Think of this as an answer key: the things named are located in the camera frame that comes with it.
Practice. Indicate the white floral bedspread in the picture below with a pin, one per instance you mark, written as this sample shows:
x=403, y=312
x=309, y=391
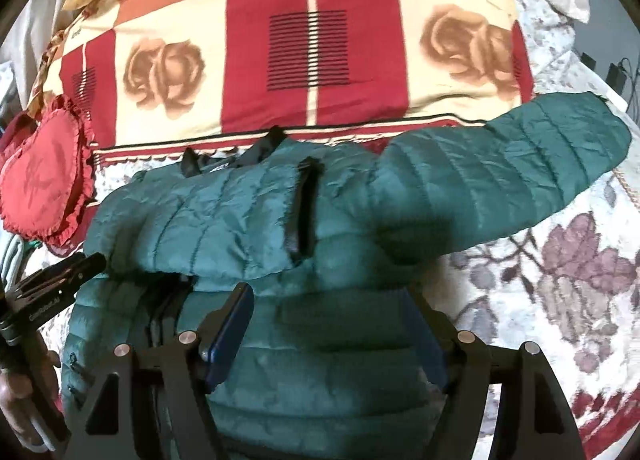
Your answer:
x=569, y=280

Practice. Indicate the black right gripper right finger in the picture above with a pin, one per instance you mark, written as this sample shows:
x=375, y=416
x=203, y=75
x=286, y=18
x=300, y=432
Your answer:
x=534, y=419

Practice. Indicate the teal quilted puffer jacket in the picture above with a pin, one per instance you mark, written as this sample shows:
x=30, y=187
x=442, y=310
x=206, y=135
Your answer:
x=327, y=236

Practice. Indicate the red heart-shaped ruffled pillow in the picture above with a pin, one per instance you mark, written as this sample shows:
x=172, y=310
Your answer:
x=47, y=176

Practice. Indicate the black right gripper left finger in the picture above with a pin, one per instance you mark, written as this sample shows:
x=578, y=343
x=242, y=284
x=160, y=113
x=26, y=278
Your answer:
x=146, y=404

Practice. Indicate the red checkered rose quilt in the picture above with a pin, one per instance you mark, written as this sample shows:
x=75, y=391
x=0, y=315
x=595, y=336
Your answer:
x=155, y=76

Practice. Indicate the person's left hand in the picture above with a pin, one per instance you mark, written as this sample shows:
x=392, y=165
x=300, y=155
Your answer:
x=15, y=387

